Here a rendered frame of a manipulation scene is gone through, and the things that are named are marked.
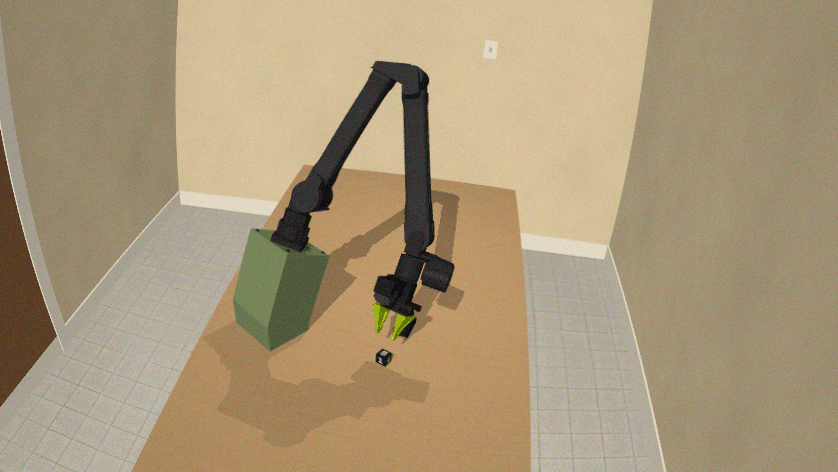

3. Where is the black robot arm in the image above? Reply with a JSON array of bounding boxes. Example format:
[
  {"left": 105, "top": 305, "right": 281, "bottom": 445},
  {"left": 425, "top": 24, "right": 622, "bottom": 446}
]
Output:
[{"left": 271, "top": 61, "right": 455, "bottom": 306}]

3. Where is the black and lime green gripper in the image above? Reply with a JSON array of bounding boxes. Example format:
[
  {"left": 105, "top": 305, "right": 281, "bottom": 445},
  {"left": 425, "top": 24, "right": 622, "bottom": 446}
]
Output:
[{"left": 373, "top": 300, "right": 422, "bottom": 340}]

